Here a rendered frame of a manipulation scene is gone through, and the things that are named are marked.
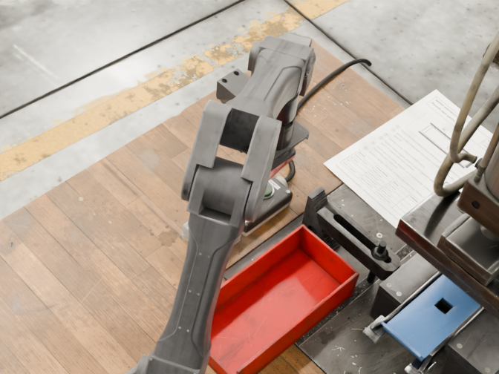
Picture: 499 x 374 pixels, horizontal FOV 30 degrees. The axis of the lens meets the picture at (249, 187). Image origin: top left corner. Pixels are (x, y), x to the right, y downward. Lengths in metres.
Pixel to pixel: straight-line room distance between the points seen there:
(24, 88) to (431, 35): 1.38
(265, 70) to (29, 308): 0.51
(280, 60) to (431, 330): 0.43
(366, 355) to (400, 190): 0.33
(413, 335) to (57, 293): 0.52
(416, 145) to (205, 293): 0.66
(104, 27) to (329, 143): 1.64
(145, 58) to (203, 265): 1.98
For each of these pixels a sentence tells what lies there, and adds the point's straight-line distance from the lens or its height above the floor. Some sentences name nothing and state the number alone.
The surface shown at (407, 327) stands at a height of 0.99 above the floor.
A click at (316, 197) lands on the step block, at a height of 0.99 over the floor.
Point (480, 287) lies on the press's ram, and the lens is 1.22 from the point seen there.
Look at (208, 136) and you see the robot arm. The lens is 1.08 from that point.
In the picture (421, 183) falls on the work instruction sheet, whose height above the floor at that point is 0.90.
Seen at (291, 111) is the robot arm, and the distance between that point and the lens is 1.34.
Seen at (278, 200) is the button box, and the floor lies 0.93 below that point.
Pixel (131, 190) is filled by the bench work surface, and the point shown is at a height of 0.90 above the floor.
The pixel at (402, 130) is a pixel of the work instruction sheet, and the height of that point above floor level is 0.90.
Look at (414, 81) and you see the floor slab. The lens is 3.12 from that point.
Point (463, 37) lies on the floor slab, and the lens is 3.33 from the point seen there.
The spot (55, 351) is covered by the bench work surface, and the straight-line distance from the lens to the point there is 1.38.
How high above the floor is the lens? 2.10
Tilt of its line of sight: 51 degrees down
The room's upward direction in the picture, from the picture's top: 8 degrees clockwise
